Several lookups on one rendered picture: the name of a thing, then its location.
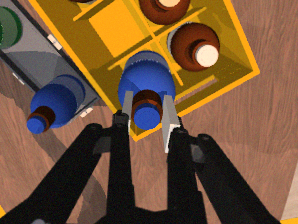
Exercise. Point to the blue bottle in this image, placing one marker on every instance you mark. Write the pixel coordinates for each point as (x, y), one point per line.
(148, 75)
(55, 103)

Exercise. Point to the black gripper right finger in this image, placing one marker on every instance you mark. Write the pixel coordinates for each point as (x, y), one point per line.
(230, 195)

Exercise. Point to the grey rectangular tray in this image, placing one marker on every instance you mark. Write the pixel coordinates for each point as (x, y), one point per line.
(33, 61)

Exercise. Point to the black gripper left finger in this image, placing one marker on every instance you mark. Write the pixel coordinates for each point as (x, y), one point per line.
(55, 197)

